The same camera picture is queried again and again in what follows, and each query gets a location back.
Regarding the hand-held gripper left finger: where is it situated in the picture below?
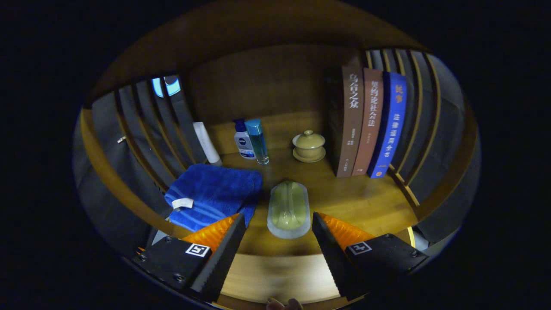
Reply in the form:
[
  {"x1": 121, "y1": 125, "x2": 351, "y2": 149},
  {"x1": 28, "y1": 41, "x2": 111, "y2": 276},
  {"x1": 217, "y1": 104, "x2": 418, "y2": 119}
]
[{"x1": 133, "y1": 213, "x2": 247, "y2": 303}]

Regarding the blue book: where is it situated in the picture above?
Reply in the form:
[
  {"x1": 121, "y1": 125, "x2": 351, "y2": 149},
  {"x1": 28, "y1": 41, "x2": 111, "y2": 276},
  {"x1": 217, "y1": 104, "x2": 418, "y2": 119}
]
[{"x1": 367, "y1": 71, "x2": 408, "y2": 179}]

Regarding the beige lidded cup with saucer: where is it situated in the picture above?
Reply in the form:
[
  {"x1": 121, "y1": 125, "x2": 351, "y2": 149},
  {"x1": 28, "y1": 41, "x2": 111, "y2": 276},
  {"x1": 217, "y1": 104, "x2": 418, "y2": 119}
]
[{"x1": 292, "y1": 130, "x2": 326, "y2": 163}]

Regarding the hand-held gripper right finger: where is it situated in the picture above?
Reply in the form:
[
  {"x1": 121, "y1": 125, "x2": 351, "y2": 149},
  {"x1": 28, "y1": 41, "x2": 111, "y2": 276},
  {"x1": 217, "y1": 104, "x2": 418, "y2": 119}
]
[{"x1": 312, "y1": 211, "x2": 430, "y2": 302}]

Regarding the pale green scrub brush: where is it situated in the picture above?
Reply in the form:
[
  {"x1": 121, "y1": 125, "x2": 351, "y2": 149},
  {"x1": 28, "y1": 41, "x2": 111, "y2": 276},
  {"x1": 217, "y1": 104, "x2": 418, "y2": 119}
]
[{"x1": 267, "y1": 180, "x2": 311, "y2": 240}]

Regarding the white tube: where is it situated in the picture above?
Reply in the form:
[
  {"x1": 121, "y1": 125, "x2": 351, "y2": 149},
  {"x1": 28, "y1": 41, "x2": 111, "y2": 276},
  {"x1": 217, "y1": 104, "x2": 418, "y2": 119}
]
[{"x1": 192, "y1": 121, "x2": 223, "y2": 167}]

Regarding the reddish brown book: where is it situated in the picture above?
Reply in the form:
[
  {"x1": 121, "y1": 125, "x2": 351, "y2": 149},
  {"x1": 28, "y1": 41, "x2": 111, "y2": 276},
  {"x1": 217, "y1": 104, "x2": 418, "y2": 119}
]
[{"x1": 352, "y1": 68, "x2": 384, "y2": 177}]

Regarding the white bottle with blue cap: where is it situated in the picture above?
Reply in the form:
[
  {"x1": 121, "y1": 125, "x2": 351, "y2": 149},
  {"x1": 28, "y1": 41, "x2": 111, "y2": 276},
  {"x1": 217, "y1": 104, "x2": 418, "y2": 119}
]
[{"x1": 234, "y1": 119, "x2": 256, "y2": 160}]

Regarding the wooden countertop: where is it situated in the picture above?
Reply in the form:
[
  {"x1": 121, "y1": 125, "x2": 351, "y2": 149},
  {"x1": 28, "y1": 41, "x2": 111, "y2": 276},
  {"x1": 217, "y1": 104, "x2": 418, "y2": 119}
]
[{"x1": 168, "y1": 112, "x2": 420, "y2": 257}]

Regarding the blue towel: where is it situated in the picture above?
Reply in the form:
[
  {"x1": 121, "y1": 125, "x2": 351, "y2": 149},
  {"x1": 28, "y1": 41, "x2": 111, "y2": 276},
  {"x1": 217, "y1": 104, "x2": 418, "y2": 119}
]
[{"x1": 164, "y1": 163, "x2": 263, "y2": 233}]

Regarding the teal clear bottle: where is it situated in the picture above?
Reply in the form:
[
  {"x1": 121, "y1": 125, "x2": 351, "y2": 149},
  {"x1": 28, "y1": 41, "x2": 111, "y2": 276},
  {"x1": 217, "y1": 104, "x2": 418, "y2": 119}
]
[{"x1": 245, "y1": 119, "x2": 270, "y2": 165}]

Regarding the wooden cabinet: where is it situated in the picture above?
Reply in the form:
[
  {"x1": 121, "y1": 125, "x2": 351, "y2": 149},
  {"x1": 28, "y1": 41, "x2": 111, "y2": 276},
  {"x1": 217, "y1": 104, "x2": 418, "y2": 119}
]
[{"x1": 77, "y1": 4, "x2": 480, "y2": 310}]

